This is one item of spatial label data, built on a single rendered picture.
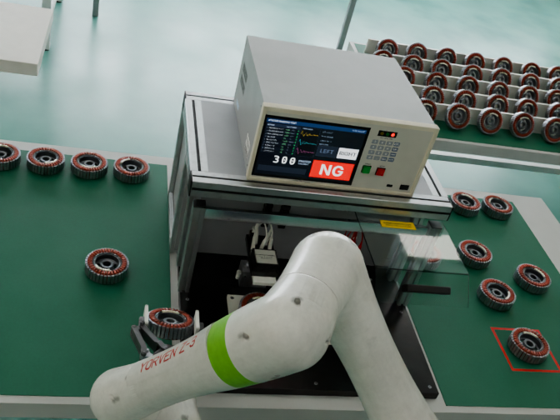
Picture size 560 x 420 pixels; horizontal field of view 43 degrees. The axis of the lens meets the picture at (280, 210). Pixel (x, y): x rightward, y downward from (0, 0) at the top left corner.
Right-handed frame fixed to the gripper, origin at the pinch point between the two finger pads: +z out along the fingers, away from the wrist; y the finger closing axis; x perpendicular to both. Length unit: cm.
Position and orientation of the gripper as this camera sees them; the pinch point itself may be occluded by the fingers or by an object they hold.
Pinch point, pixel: (171, 317)
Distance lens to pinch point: 167.9
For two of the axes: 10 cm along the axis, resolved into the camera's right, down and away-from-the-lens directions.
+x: 2.4, -8.6, -4.5
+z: -1.5, -4.9, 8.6
